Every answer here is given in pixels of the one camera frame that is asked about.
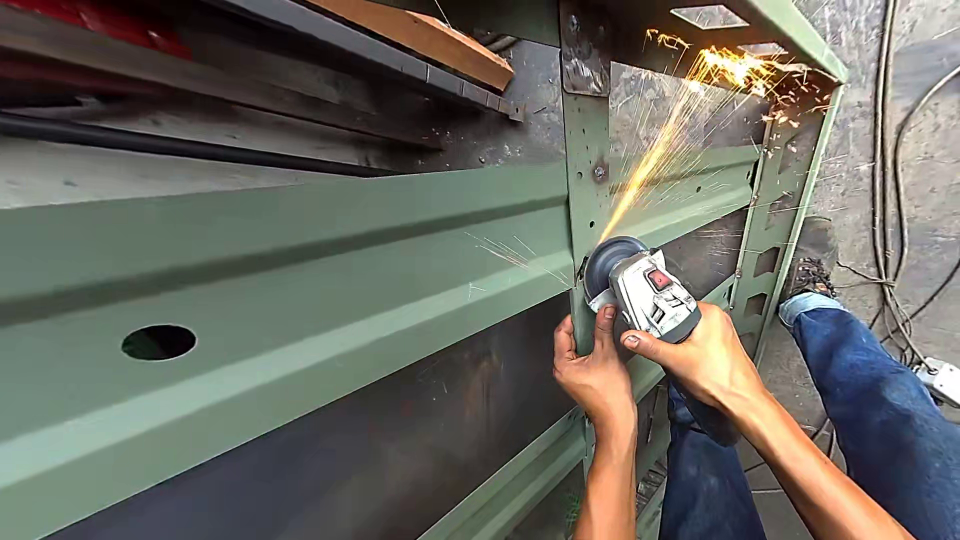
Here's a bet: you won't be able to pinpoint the person's right hand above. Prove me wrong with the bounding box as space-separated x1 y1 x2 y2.
621 302 766 423

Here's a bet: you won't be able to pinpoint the person's left hand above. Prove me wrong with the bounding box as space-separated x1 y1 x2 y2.
553 303 639 430

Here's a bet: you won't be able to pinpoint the grey angle grinder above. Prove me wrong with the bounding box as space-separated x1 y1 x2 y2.
582 236 744 448

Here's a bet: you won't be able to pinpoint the green metal frame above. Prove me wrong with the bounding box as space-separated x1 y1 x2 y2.
0 0 849 540

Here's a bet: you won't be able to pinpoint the person's left forearm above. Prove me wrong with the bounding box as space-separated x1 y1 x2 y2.
574 420 639 540

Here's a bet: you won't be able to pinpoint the person's right forearm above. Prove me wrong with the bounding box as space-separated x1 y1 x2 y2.
723 384 918 540

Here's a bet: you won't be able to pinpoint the person's legs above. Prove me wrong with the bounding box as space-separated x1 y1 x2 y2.
659 216 960 540

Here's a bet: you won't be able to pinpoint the white power socket box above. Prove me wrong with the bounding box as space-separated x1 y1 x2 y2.
913 357 960 409

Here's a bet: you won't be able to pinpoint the orange-brown metal beam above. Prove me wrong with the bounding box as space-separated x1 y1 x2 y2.
307 0 516 93

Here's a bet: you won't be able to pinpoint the dark notched metal bar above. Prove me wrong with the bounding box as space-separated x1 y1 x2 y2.
201 0 527 123

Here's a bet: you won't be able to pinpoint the grey-brown metal beam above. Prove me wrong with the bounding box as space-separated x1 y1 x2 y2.
0 7 447 151

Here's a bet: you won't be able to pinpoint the black round pipe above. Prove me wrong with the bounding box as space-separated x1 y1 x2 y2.
0 112 397 179

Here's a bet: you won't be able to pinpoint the red metal piece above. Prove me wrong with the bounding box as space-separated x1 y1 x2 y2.
15 0 193 61

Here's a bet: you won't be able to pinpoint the bundle of grey cables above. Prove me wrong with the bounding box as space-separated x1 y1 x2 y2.
834 0 960 376

